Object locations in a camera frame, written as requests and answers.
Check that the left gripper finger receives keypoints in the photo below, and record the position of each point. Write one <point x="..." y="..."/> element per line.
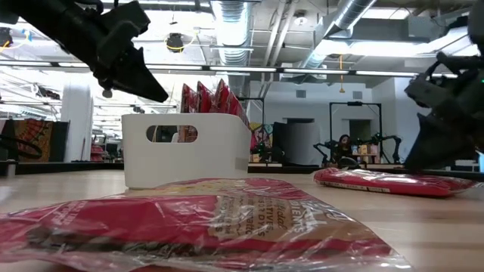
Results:
<point x="125" y="72"/>

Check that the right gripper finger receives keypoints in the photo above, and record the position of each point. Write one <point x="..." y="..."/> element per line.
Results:
<point x="438" y="147"/>

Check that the white plastic basket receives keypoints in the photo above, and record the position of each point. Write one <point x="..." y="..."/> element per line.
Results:
<point x="181" y="162"/>

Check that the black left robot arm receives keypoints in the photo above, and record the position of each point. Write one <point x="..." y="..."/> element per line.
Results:
<point x="45" y="19"/>

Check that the white column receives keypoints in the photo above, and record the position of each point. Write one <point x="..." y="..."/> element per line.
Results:
<point x="76" y="128"/>

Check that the person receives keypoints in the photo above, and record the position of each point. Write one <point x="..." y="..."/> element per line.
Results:
<point x="345" y="145"/>

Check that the orange patterned artwork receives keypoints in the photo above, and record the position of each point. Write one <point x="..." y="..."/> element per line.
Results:
<point x="34" y="140"/>

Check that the long ceiling light strip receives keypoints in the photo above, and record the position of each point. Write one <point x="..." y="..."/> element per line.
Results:
<point x="321" y="71"/>

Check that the black ceiling camera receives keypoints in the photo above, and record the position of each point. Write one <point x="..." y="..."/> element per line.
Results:
<point x="174" y="42"/>

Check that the wide silver ventilation duct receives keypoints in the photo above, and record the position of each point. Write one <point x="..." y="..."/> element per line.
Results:
<point x="231" y="38"/>

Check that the tall black frame rig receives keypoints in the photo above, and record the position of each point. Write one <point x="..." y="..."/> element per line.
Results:
<point x="331" y="121"/>

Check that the black metal table frame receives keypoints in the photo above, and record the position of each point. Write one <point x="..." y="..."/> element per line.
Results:
<point x="56" y="167"/>

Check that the slanted silver ventilation duct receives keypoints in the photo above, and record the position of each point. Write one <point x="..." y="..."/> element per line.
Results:
<point x="340" y="22"/>

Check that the small black frame rig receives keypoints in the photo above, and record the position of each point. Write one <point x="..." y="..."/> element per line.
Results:
<point x="255" y="99"/>

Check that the colourful wall artwork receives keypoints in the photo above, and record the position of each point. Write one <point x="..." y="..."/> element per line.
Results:
<point x="261" y="140"/>

